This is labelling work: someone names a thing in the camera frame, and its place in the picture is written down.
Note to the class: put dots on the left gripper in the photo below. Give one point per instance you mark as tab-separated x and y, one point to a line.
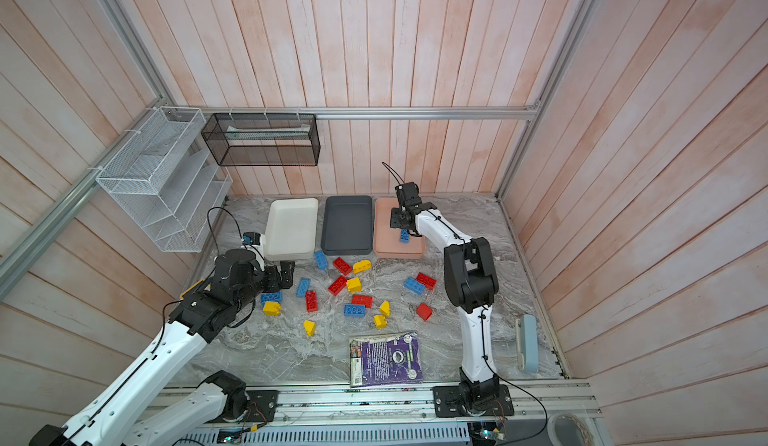
286	275

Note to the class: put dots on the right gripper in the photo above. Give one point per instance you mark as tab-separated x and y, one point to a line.
394	220

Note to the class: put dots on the red lego brick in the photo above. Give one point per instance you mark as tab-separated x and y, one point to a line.
311	301
427	281
338	286
424	311
343	267

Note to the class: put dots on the blue lego brick low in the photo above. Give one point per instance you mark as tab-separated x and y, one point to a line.
354	310

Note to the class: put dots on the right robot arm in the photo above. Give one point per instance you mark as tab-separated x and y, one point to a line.
471	284

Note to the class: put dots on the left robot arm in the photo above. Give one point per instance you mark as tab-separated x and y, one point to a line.
211	305

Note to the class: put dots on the pink plastic tray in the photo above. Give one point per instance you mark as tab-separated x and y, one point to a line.
387	243

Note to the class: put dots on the white plastic tray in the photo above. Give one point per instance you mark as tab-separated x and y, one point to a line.
291	230

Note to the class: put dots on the yellow lego brick far left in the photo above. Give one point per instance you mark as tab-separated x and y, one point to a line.
272	308

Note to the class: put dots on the dark grey plastic tray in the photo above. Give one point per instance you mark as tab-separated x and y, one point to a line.
348	226

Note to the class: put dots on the yellow curved lego brick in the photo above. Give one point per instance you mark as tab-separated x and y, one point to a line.
362	266

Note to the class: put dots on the yellow sloped lego bottom left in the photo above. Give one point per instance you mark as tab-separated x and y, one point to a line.
309	327

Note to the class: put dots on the yellow sloped lego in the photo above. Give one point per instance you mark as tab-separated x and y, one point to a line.
380	321
309	327
385	309

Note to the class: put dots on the yellow lego brick centre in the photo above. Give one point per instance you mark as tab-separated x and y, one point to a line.
354	285

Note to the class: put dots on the red lego brick low centre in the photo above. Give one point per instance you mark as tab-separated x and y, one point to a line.
362	300

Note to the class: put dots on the yellow sloped lego centre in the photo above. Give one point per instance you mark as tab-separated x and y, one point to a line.
385	309

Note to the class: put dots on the yellow sloped lego lower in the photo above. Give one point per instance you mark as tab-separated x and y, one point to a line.
380	321

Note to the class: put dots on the yellow calculator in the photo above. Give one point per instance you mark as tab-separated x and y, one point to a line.
191	288

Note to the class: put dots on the purple book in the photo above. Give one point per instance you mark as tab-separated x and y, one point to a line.
383	360

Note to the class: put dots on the light blue device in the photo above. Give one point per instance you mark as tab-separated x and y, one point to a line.
527	344

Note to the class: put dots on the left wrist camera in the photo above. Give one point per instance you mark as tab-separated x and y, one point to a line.
251	239

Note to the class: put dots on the black wire mesh basket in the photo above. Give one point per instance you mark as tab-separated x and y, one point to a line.
263	139

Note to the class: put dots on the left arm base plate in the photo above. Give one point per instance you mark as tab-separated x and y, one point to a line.
255	406

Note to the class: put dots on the white wire mesh shelf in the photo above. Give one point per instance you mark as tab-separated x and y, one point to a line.
166	185

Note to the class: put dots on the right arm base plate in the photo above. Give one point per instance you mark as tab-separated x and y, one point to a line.
455	401

